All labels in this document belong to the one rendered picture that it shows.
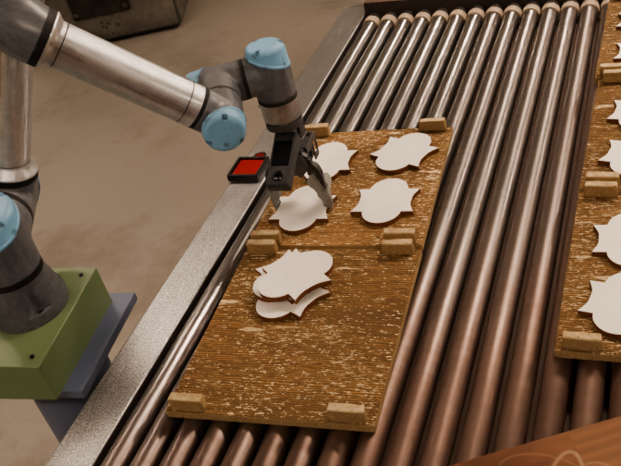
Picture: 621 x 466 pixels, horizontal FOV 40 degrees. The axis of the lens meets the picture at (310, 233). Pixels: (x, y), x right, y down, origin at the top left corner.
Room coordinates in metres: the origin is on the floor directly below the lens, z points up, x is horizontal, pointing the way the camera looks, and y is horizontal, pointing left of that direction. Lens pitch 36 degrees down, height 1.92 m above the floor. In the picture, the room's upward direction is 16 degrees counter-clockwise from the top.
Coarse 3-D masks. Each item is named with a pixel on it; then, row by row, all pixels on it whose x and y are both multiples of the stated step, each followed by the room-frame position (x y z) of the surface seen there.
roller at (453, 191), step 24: (504, 24) 2.06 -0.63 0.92; (504, 48) 1.94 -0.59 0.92; (480, 96) 1.73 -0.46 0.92; (480, 120) 1.64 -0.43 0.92; (480, 144) 1.57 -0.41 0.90; (456, 168) 1.48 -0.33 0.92; (456, 192) 1.40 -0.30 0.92; (456, 216) 1.34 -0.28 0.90; (432, 240) 1.26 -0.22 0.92; (432, 264) 1.20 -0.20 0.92; (432, 288) 1.15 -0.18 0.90; (408, 312) 1.09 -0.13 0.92; (408, 336) 1.04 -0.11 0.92; (408, 360) 1.00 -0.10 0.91; (384, 408) 0.90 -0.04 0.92; (384, 432) 0.86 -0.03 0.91; (360, 456) 0.83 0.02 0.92
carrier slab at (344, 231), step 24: (360, 144) 1.64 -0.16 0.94; (384, 144) 1.61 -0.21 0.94; (432, 144) 1.56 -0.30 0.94; (360, 168) 1.55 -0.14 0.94; (408, 168) 1.50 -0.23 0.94; (432, 168) 1.47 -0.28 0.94; (288, 192) 1.53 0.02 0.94; (336, 192) 1.48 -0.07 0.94; (432, 192) 1.39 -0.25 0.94; (264, 216) 1.47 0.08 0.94; (336, 216) 1.40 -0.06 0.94; (360, 216) 1.38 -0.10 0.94; (408, 216) 1.34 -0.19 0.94; (288, 240) 1.37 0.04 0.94; (312, 240) 1.34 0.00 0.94; (336, 240) 1.32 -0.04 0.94; (360, 240) 1.30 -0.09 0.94
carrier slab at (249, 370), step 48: (240, 288) 1.26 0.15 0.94; (336, 288) 1.19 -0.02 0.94; (384, 288) 1.15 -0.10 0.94; (240, 336) 1.13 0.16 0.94; (288, 336) 1.10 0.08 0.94; (336, 336) 1.07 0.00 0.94; (384, 336) 1.04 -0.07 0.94; (192, 384) 1.05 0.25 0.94; (240, 384) 1.02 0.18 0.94; (288, 384) 0.99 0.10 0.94; (336, 384) 0.96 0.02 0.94; (384, 384) 0.93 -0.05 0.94
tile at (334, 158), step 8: (328, 144) 1.66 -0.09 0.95; (336, 144) 1.65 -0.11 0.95; (344, 144) 1.64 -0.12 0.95; (320, 152) 1.64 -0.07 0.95; (328, 152) 1.63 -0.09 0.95; (336, 152) 1.62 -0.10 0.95; (344, 152) 1.61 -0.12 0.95; (352, 152) 1.60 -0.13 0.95; (312, 160) 1.61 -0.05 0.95; (320, 160) 1.61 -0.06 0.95; (328, 160) 1.60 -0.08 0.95; (336, 160) 1.59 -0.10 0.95; (344, 160) 1.58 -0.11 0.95; (328, 168) 1.56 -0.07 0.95; (336, 168) 1.56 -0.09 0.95; (344, 168) 1.55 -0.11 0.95; (336, 176) 1.54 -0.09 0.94
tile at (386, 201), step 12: (384, 180) 1.46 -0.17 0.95; (396, 180) 1.45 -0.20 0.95; (360, 192) 1.44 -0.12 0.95; (372, 192) 1.43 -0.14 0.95; (384, 192) 1.42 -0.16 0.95; (396, 192) 1.41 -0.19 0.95; (408, 192) 1.40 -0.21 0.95; (360, 204) 1.40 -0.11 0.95; (372, 204) 1.39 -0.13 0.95; (384, 204) 1.38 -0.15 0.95; (396, 204) 1.37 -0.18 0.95; (408, 204) 1.36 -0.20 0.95; (372, 216) 1.35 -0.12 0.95; (384, 216) 1.34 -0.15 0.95; (396, 216) 1.33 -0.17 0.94
